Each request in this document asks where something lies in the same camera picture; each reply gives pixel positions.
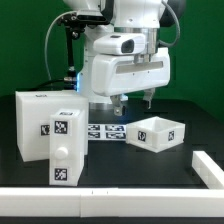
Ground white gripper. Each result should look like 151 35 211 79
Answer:
91 33 170 116

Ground small white drawer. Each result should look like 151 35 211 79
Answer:
126 116 185 153

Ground white drawer with knob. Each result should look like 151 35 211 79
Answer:
49 109 87 186

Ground large white drawer housing box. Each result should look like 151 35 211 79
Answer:
15 90 89 162

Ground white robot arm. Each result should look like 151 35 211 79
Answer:
63 0 186 116

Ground marker tag sheet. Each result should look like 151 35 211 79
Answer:
88 124 126 141

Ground black cables on table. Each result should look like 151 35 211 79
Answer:
28 78 78 92

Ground grey camera cable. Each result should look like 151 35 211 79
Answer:
44 10 78 81

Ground white right barrier rail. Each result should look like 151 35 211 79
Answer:
192 151 224 190

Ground white barrier rail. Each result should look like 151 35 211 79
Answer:
0 188 224 218
192 151 224 190

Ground white front barrier rail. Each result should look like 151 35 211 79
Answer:
0 188 224 218

